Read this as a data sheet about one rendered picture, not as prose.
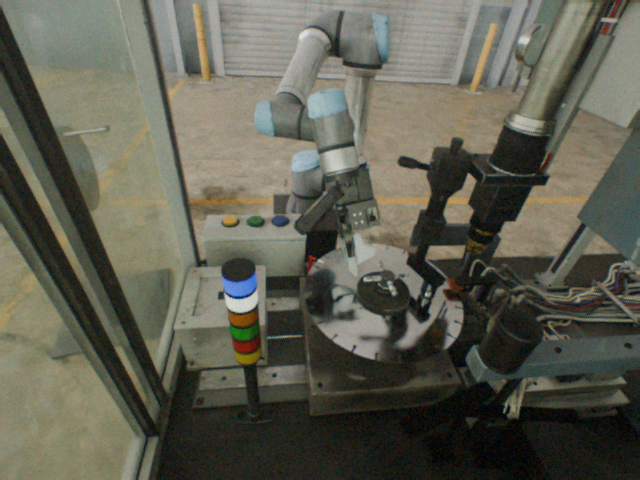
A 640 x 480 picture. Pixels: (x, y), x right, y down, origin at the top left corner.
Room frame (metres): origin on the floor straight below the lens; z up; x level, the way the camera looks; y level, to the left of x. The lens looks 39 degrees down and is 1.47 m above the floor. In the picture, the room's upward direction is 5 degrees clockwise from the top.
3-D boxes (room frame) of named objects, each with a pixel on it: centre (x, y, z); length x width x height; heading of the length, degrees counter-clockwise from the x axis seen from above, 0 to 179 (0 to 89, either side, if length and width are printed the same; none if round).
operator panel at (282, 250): (0.78, 0.18, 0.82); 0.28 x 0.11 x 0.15; 100
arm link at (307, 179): (1.10, 0.05, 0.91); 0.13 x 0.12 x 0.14; 81
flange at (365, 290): (0.51, -0.14, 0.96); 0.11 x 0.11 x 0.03
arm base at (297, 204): (1.11, 0.06, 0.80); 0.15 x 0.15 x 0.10
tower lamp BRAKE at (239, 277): (0.33, 0.10, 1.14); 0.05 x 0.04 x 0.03; 10
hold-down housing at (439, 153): (0.55, -0.21, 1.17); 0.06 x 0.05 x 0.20; 90
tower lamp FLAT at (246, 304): (0.33, 0.10, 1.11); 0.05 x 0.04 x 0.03; 10
